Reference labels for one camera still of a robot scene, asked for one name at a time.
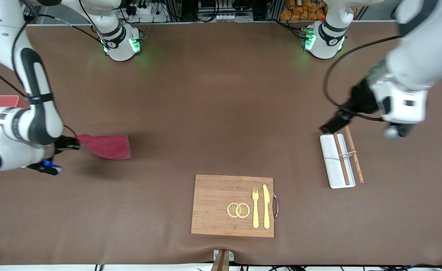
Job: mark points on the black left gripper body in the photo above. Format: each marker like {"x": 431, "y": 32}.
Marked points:
{"x": 360, "y": 98}

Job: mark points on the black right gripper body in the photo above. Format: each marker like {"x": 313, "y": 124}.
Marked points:
{"x": 66, "y": 144}

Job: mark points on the red cloth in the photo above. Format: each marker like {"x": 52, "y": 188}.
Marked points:
{"x": 108, "y": 146}

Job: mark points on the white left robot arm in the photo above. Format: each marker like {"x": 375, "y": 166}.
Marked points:
{"x": 424, "y": 56}

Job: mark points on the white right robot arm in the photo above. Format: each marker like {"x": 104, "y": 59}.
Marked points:
{"x": 36, "y": 124}

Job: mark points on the white rectangular tray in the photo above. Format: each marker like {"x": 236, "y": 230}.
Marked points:
{"x": 330, "y": 165}

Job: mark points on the orange packaged goods pile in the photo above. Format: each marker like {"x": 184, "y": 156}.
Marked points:
{"x": 296, "y": 11}

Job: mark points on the yellow plastic knife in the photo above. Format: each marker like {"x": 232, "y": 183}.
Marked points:
{"x": 266, "y": 210}

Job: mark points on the yellow plastic fork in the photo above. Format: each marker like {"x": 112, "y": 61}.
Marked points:
{"x": 255, "y": 214}

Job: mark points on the lemon slice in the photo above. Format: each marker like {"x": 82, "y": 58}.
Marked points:
{"x": 231, "y": 210}
{"x": 243, "y": 210}

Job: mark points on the wooden cutting board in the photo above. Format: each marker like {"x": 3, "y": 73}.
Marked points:
{"x": 213, "y": 203}

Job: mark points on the white power strip with plugs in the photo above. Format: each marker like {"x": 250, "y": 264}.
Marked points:
{"x": 145, "y": 10}

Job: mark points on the long white socket strip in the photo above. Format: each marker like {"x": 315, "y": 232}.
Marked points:
{"x": 224, "y": 17}

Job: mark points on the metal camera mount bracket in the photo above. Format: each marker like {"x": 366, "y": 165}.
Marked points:
{"x": 220, "y": 261}

